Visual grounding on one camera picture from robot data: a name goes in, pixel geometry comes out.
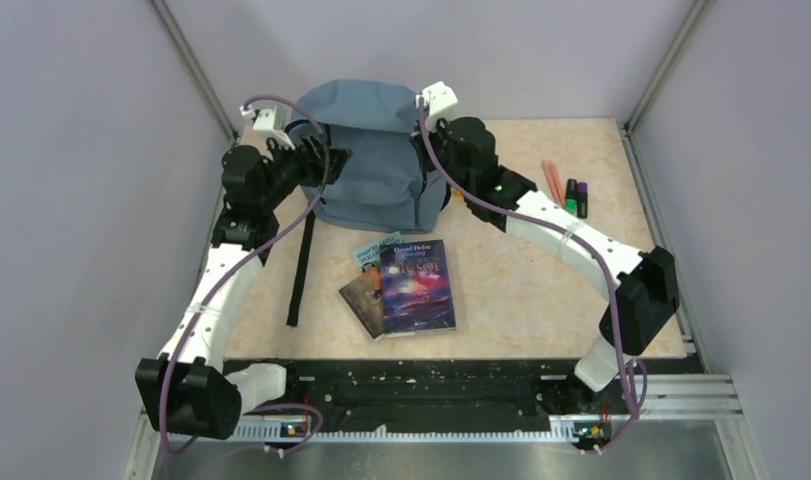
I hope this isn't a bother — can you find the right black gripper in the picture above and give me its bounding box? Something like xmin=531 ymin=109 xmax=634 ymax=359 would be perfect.
xmin=411 ymin=112 xmax=473 ymax=196

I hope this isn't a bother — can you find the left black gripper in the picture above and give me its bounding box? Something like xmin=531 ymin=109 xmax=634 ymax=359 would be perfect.
xmin=259 ymin=130 xmax=352 ymax=210

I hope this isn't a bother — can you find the blue student backpack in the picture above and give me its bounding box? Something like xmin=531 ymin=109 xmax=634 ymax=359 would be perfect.
xmin=285 ymin=79 xmax=453 ymax=328

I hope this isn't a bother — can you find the blue cover Crusoe book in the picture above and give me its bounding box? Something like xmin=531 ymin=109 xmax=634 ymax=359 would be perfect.
xmin=379 ymin=240 xmax=457 ymax=337

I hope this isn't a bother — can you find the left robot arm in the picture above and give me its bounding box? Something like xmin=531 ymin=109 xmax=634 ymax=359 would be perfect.
xmin=135 ymin=135 xmax=352 ymax=440

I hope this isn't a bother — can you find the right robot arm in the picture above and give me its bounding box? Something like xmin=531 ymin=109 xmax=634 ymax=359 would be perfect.
xmin=410 ymin=117 xmax=680 ymax=412

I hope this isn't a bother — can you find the teal small book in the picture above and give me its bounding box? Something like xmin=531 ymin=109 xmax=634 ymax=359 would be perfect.
xmin=352 ymin=231 xmax=404 ymax=272

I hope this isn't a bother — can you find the green highlighter marker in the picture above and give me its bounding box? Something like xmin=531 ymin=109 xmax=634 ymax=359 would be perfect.
xmin=564 ymin=178 xmax=578 ymax=215

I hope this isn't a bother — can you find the dark Tale of Two Cities book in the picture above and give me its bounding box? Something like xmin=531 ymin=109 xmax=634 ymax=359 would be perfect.
xmin=339 ymin=266 xmax=386 ymax=341

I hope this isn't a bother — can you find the purple highlighter marker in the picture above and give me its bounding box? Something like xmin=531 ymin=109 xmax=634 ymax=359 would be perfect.
xmin=576 ymin=182 xmax=589 ymax=218

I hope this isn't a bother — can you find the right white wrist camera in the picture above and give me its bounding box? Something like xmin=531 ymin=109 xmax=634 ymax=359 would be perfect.
xmin=415 ymin=81 xmax=459 ymax=131

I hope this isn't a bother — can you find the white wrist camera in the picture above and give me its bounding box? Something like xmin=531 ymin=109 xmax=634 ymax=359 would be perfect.
xmin=415 ymin=81 xmax=459 ymax=131
xmin=240 ymin=105 xmax=296 ymax=150

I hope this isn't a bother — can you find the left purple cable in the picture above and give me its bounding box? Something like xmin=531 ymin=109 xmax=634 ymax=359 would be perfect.
xmin=156 ymin=94 xmax=330 ymax=458

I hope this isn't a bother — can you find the purple cable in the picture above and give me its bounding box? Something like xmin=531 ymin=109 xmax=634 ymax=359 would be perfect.
xmin=156 ymin=94 xmax=330 ymax=458
xmin=415 ymin=99 xmax=647 ymax=455

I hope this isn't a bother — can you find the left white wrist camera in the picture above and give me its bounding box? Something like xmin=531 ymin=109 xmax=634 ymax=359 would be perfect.
xmin=240 ymin=105 xmax=296 ymax=150

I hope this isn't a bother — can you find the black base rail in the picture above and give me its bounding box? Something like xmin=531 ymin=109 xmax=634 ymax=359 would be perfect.
xmin=245 ymin=357 xmax=635 ymax=439

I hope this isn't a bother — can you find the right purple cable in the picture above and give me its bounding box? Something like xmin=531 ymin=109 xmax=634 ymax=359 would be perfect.
xmin=415 ymin=99 xmax=647 ymax=455

